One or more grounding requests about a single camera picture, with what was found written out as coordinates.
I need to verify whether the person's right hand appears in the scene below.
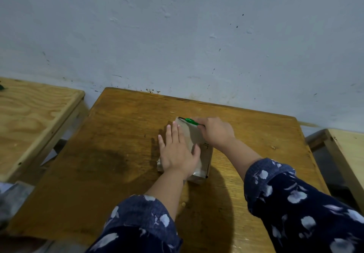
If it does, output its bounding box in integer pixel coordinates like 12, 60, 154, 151
193, 116, 236, 151

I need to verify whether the person's left hand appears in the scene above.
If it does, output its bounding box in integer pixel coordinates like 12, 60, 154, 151
157, 121, 201, 178

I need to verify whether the brown taped cardboard parcel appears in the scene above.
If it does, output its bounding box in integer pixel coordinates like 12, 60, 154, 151
156, 117, 214, 185

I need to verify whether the green handled cutter knife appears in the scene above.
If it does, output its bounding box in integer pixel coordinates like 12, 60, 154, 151
178, 116, 206, 127

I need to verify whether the person's left forearm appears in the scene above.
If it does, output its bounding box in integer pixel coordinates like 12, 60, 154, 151
85, 170, 194, 253

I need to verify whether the person's right forearm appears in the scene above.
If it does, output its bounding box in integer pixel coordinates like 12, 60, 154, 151
216, 139, 364, 253

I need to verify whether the dark brown wooden table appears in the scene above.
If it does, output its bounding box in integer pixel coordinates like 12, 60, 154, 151
7, 87, 331, 253

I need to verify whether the light plywood table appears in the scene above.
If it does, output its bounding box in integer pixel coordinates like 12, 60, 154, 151
305, 128, 364, 214
0, 77, 86, 184

